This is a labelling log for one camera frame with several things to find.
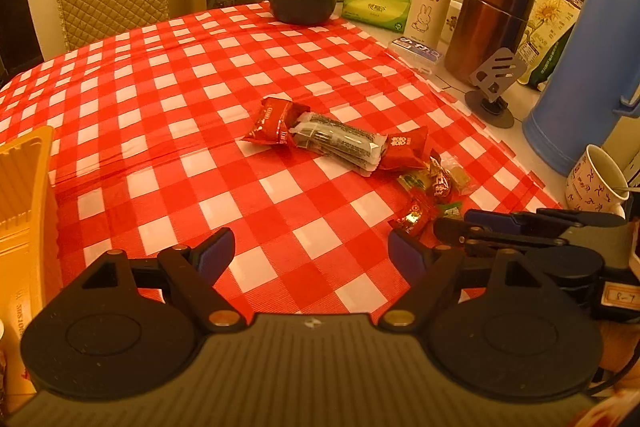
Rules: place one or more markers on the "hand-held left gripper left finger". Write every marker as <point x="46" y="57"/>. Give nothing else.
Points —
<point x="217" y="252"/>

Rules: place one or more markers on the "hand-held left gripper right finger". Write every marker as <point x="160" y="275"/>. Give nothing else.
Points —
<point x="402" y="249"/>

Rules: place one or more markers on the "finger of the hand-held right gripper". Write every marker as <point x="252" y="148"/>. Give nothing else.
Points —
<point x="450" y="229"/>
<point x="487" y="218"/>

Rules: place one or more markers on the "small green candy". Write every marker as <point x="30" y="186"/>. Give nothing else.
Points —
<point x="451" y="210"/>

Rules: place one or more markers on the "small red candy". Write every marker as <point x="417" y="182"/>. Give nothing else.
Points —
<point x="412" y="217"/>

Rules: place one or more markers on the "red white candy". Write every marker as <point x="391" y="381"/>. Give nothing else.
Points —
<point x="440" y="184"/>

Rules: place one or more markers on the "yellow candy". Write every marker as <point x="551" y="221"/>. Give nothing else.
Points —
<point x="459" y="177"/>

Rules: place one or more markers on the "red snack packet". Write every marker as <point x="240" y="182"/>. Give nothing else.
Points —
<point x="402" y="147"/>
<point x="272" y="122"/>

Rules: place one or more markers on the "silver grey snack packet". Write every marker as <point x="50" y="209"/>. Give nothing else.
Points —
<point x="335" y="139"/>

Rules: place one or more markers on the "yellow plastic tray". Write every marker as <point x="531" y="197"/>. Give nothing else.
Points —
<point x="25" y="187"/>

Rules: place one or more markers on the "person's right hand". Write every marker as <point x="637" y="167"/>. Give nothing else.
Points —
<point x="620" y="344"/>

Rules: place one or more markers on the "white patterned mug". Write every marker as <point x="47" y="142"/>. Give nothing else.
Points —
<point x="585" y="187"/>

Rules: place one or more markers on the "metal spoon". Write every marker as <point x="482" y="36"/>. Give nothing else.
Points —
<point x="629" y="191"/>

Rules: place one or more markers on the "grey metal phone stand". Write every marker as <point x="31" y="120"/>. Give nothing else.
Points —
<point x="492" y="72"/>

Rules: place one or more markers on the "red white checked tablecloth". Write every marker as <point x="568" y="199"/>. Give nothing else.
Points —
<point x="150" y="107"/>

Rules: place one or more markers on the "blue white small box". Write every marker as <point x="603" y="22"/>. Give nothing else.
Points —
<point x="417" y="52"/>

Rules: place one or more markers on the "blue thermos jug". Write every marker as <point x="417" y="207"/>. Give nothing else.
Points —
<point x="585" y="57"/>

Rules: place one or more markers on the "copper metal canister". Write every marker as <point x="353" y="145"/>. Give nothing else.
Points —
<point x="485" y="22"/>

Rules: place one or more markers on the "white printed cup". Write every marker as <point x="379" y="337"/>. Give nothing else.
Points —
<point x="452" y="19"/>

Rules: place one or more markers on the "green sunflower seed bag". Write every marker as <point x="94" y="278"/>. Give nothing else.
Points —
<point x="550" y="17"/>

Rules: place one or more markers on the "white thermos bottle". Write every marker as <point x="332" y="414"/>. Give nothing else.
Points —
<point x="425" y="7"/>

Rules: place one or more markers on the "green tissue pack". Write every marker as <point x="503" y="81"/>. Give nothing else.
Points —
<point x="375" y="4"/>

